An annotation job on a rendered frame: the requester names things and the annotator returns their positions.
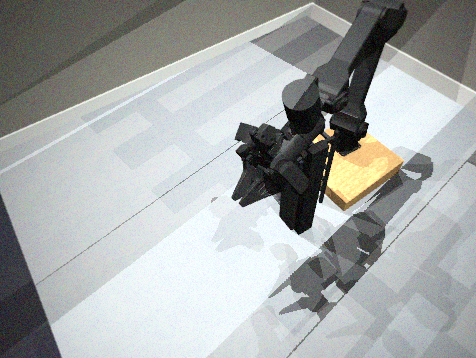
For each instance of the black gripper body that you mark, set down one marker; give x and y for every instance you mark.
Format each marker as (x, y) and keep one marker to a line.
(282, 165)

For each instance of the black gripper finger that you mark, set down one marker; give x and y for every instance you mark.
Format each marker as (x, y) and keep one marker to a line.
(264, 185)
(248, 176)

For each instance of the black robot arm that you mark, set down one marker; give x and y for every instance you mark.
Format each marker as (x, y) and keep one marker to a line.
(328, 90)

